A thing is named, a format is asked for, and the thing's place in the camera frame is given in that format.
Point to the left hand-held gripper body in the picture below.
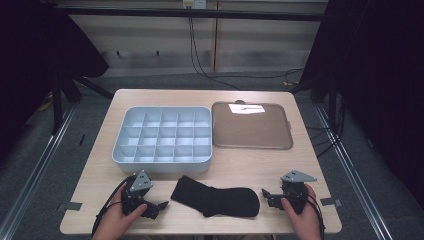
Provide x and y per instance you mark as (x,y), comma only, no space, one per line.
(135,195)

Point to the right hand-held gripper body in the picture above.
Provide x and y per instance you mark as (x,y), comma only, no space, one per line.
(295,190)

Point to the grey divided storage box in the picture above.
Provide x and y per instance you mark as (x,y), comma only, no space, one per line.
(163,166)

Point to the black sock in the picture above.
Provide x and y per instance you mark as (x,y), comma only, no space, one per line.
(216,200)

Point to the person's left hand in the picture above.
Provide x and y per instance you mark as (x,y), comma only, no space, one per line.
(113,223)

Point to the person's right hand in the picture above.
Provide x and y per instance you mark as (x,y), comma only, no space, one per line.
(305,226)

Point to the grey tape piece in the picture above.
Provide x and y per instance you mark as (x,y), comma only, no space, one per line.
(71,206)
(330,201)

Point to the brown box lid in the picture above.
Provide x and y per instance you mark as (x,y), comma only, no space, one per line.
(251,131)

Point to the small black tape strip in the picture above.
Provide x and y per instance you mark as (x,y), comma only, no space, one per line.
(82,140)

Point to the black stand legs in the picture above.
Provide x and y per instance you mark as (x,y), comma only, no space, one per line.
(57,106)

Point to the dark curtain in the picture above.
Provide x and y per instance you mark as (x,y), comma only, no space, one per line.
(383,66)
(33,50)

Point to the black horizontal bar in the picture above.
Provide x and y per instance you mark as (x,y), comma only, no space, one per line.
(166,13)

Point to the metal floor rail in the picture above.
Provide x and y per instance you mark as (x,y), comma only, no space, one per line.
(43,160)
(346,166)

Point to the white wall socket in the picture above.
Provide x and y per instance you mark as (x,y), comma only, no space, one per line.
(194,4)

